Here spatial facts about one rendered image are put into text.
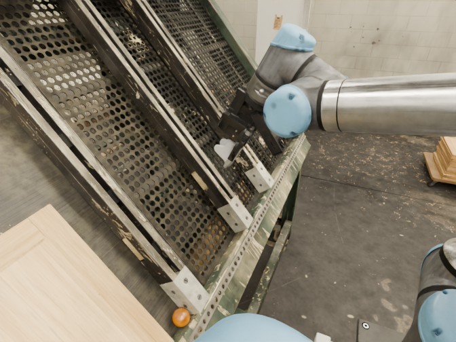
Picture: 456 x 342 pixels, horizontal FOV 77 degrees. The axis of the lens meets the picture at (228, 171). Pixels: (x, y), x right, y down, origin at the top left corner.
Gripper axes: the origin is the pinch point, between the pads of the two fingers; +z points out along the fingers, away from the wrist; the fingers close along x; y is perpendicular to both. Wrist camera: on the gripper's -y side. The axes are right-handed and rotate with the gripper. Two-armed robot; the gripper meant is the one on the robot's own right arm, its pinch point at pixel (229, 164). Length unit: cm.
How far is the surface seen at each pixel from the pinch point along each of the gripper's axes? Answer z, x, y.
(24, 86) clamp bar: 6, 13, 52
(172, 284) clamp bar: 31.4, 18.8, -5.7
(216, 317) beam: 39.2, 14.6, -22.6
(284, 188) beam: 38, -61, -26
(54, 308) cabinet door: 29, 40, 13
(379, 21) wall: -25, -488, -45
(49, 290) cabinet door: 27.5, 38.2, 16.0
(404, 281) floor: 76, -105, -139
